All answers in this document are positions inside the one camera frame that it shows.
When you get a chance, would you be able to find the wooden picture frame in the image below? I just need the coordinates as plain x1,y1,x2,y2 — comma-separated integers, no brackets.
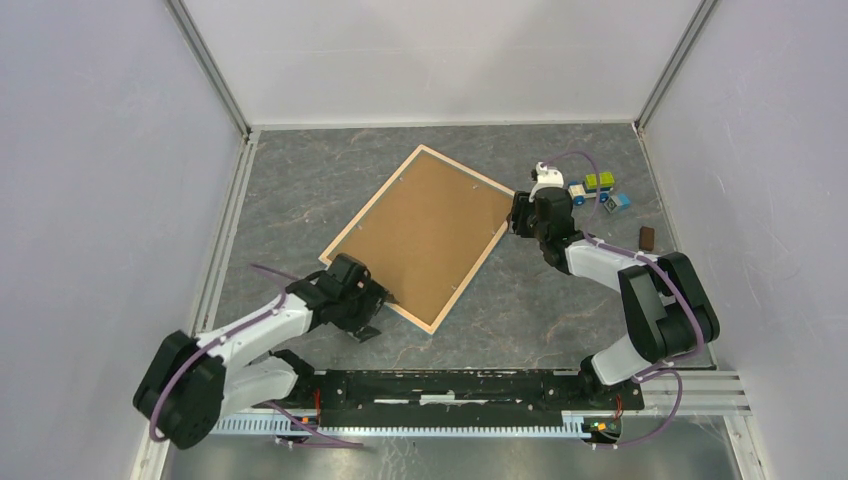
318,144,517,336

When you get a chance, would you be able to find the brown cardboard backing board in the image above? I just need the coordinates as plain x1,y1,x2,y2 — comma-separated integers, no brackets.
327,153,513,326

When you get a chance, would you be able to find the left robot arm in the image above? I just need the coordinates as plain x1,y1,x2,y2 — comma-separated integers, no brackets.
132,254,395,449

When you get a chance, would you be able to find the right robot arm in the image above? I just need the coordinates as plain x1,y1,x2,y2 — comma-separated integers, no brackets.
508,187,720,396

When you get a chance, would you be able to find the toy brick car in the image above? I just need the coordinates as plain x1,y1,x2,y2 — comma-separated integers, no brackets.
566,171,616,206

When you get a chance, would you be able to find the small blue grey brick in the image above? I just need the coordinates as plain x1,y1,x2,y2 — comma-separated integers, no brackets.
605,194,631,214

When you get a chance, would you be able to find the small brown block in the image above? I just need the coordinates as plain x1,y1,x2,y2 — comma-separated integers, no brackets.
638,226,656,252

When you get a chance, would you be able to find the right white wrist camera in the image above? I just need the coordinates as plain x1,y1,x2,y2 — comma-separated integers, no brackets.
529,162,565,202

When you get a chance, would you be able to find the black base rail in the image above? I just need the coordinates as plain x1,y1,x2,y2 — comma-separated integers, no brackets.
280,369,645,428

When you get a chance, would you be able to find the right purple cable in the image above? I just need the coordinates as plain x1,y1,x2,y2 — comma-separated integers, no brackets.
536,150,709,452

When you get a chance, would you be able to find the white cable duct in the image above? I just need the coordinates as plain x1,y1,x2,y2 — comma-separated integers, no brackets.
211,410,591,440

